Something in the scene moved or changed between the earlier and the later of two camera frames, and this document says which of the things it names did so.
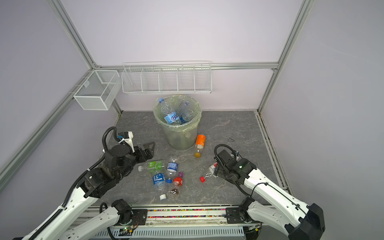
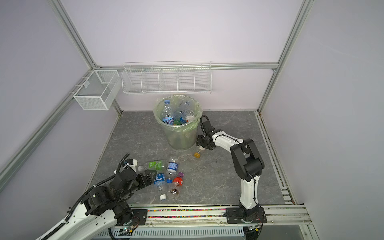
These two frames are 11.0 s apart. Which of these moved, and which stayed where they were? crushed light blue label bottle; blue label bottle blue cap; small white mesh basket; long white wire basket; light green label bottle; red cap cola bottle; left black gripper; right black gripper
Moved: left black gripper; crushed light blue label bottle; right black gripper
Stayed: blue label bottle blue cap; light green label bottle; small white mesh basket; long white wire basket; red cap cola bottle
